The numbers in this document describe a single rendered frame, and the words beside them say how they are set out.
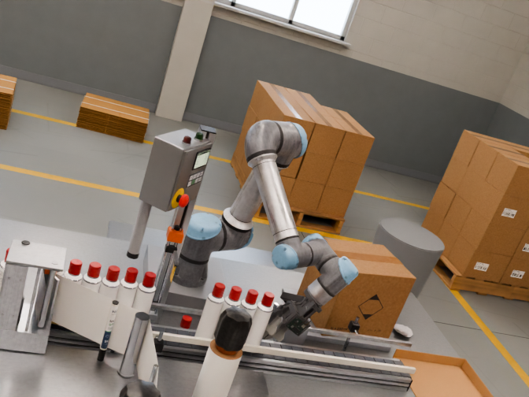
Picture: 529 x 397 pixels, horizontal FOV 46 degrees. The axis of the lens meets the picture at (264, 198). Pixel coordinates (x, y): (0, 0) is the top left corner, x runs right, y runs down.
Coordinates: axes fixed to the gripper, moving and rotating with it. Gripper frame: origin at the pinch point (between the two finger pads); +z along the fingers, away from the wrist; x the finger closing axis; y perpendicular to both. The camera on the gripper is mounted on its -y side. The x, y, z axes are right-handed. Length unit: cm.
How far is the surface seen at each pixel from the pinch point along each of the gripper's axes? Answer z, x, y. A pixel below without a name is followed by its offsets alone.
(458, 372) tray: -32, 76, -8
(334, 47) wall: -122, 146, -531
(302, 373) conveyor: 0.6, 17.1, 5.4
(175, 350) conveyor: 19.3, -21.3, 5.9
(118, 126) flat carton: 87, 15, -424
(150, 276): 7.2, -42.6, 2.3
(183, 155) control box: -25, -61, 1
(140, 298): 14.1, -40.0, 3.0
